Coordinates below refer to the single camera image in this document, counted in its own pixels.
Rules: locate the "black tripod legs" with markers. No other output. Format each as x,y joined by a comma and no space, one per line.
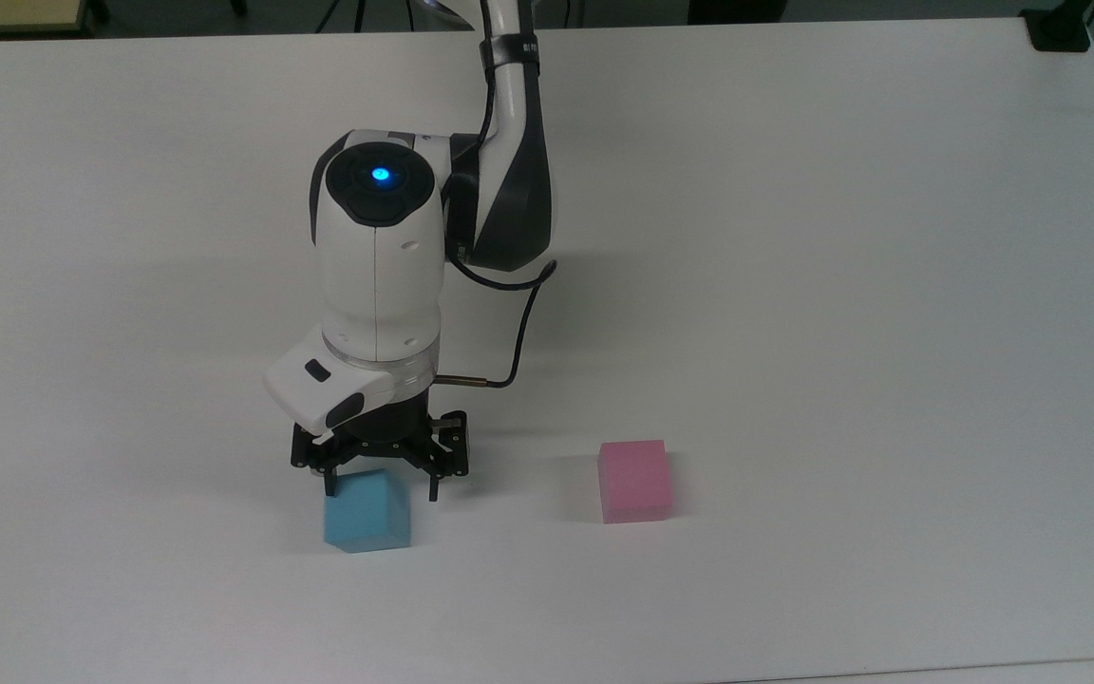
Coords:
358,9

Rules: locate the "black box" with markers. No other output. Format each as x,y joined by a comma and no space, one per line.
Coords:
737,9

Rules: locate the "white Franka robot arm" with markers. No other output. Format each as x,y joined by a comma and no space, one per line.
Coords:
376,275

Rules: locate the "black stand base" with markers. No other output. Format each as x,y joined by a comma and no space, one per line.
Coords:
1060,28

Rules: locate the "wooden board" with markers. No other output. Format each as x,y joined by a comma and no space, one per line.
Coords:
6,14

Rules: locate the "blue cube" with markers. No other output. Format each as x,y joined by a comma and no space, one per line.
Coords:
367,518

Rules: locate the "pink cube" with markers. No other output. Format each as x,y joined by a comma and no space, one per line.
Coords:
635,484

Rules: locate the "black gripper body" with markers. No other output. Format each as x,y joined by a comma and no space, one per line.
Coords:
390,427

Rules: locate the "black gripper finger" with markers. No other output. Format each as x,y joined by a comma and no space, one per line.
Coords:
447,446
314,451

